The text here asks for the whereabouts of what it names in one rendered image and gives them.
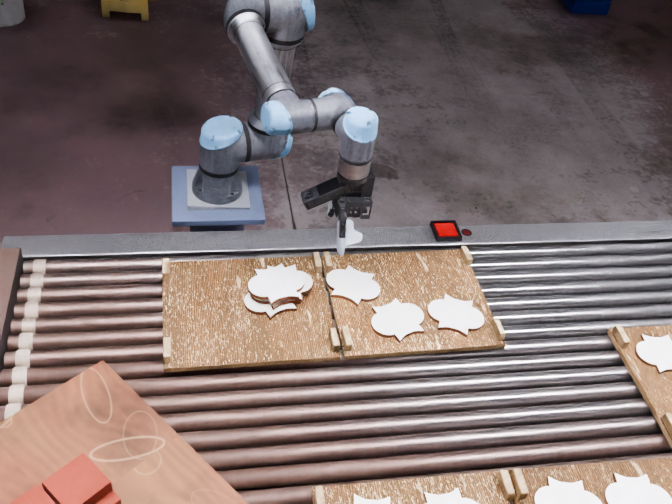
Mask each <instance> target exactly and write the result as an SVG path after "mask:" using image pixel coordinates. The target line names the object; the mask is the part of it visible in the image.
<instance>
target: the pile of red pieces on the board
mask: <svg viewBox="0 0 672 504"><path fill-rule="evenodd" d="M42 485H43V488H44V489H43V488H42V487H41V486H40V485H39V484H37V485H36V486H34V487H33V488H31V489H30V490H28V491H27V492H25V493H24V494H23V495H21V496H20V497H18V498H17V499H15V500H14V501H13V502H11V503H10V504H122V503H121V499H120V497H119V496H118V495H117V494H116V493H115V492H114V491H113V490H112V484H111V481H110V480H109V479H108V478H107V477H106V476H105V475H104V474H103V473H102V472H101V471H100V469H99V468H98V467H97V466H96V465H95V464H94V463H93V462H92V461H91V460H90V459H89V458H88V457H87V456H86V455H85V454H84V453H82V454H80V455H79V456H78V457H76V458H75V459H73V460H72V461H71V462H69V463H68V464H66V465H65V466H63V467H62V468H61V469H59V470H58V471H56V472H55V473H54V474H52V475H51V476H49V477H48V478H46V479H45V480H44V481H42Z"/></svg>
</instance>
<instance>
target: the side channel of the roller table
mask: <svg viewBox="0 0 672 504"><path fill-rule="evenodd" d="M23 262H24V260H23V256H22V252H21V248H19V247H16V248H0V375H1V371H2V370H3V369H5V367H4V355H5V353H6V352H8V347H7V341H8V336H9V335H12V334H11V321H12V320H13V319H15V318H14V306H15V304H17V303H18V302H17V291H18V289H21V288H20V277H21V275H23Z"/></svg>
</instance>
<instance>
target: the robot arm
mask: <svg viewBox="0 0 672 504"><path fill-rule="evenodd" d="M223 21H224V27H225V31H226V33H227V35H228V37H229V39H230V40H231V41H232V42H233V43H234V44H236V45H237V47H238V49H239V51H240V53H241V55H242V57H243V59H244V61H245V64H246V66H247V68H248V70H249V72H250V74H251V76H252V78H253V81H254V83H255V85H256V87H257V96H256V103H255V109H254V110H252V111H251V112H250V113H249V116H248V122H240V121H239V120H238V119H237V118H235V117H229V116H217V117H213V118H211V119H209V120H208V121H206V122H205V124H204V125H203V126H202V129H201V135H200V139H199V141H200V154H199V167H198V169H197V171H196V174H195V176H194V178H193V181H192V192H193V194H194V195H195V196H196V197H197V198H198V199H199V200H201V201H203V202H206V203H209V204H214V205H225V204H230V203H232V202H235V201H236V200H238V199H239V198H240V196H241V194H242V187H243V186H242V181H241V178H240V174H239V171H238V167H239V163H243V162H252V161H261V160H269V159H270V160H275V159H277V158H282V157H285V156H286V155H287V154H288V153H289V152H290V150H291V147H292V143H293V137H292V134H296V133H306V132H317V131H327V130H333V131H334V133H335V134H336V135H337V136H338V137H339V139H340V141H341V143H340V149H339V157H338V163H337V177H334V178H332V179H330V180H327V181H325V182H323V183H320V184H318V185H316V186H314V187H311V188H309V189H307V190H304V191H302V192H301V198H302V202H303V204H304V206H305V208H306V209H307V210H310V209H312V208H315V207H317V206H319V205H321V204H324V203H326V202H328V201H329V205H328V213H327V215H328V216H329V217H333V215H334V212H335V216H336V217H338V222H337V251H338V253H339V255H340V257H343V256H344V250H345V246H347V245H351V244H354V243H357V242H360V241H361V240H362V234H361V233H360V232H358V231H356V230H354V227H353V221H352V220H351V219H347V217H353V218H356V217H360V219H370V214H371V209H372V204H373V201H372V198H371V196H372V191H373V186H374V181H375V175H374V174H373V170H372V168H370V165H371V160H372V154H373V149H374V144H375V139H376V136H377V132H378V128H377V126H378V117H377V115H376V113H375V112H374V111H370V110H369V109H368V108H365V107H356V105H355V104H354V103H353V101H352V99H351V98H350V97H349V96H348V95H347V94H345V93H344V91H342V90H341V89H339V88H329V89H328V90H326V91H324V92H322V93H321V94H320V96H319V97H318V98H306V99H299V98H298V96H297V95H296V92H295V90H294V88H293V86H292V84H291V82H290V78H291V72H292V66H293V60H294V55H295V49H296V46H297V45H299V44H300V43H301V42H302V41H303V36H304V32H305V31H306V32H309V31H311V30H312V29H313V28H314V25H315V6H314V2H313V0H228V2H227V4H226V7H225V10H224V16H223ZM367 199H368V200H370V201H366V200H367ZM366 207H370V209H369V214H368V215H363V213H367V208H366Z"/></svg>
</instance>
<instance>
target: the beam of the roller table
mask: <svg viewBox="0 0 672 504"><path fill-rule="evenodd" d="M458 227H459V230H460V232H461V230H462V229H468V230H470V231H471V232H472V235H471V236H465V235H463V234H462V233H461V235H462V241H452V242H436V240H435V237H434V234H433V232H432V229H431V227H430V226H418V227H375V228H354V230H356V231H358V232H360V233H361V234H362V240H361V241H360V242H357V243H354V244H351V245H347V246H345V250H344V251H373V250H407V249H441V248H461V246H466V247H467V248H474V247H508V246H542V245H576V244H609V243H643V242H672V221H631V222H588V223H546V224H503V225H461V226H458ZM16 247H19V248H21V252H22V256H23V260H24V261H34V260H35V259H47V260H70V259H103V258H137V257H171V256H205V255H238V254H272V253H306V252H324V251H325V252H338V251H337V228H333V229H290V230H248V231H205V232H163V233H120V234H78V235H35V236H5V237H4V238H3V243H2V247H1V248H16Z"/></svg>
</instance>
